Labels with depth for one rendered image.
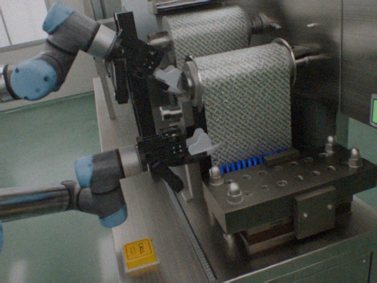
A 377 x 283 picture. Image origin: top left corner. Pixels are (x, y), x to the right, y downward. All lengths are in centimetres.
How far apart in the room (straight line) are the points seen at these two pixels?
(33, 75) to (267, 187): 55
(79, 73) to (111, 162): 565
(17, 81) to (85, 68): 573
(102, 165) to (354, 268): 67
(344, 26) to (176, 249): 65
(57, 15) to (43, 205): 43
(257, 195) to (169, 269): 26
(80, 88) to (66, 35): 568
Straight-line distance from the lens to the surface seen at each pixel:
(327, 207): 87
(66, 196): 93
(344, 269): 97
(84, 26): 83
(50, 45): 84
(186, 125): 94
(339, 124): 126
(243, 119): 91
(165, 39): 110
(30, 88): 71
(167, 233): 95
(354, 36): 86
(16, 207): 84
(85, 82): 648
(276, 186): 84
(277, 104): 94
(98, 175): 84
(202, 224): 95
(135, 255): 87
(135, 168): 84
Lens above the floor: 148
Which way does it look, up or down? 24 degrees down
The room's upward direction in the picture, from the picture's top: 9 degrees counter-clockwise
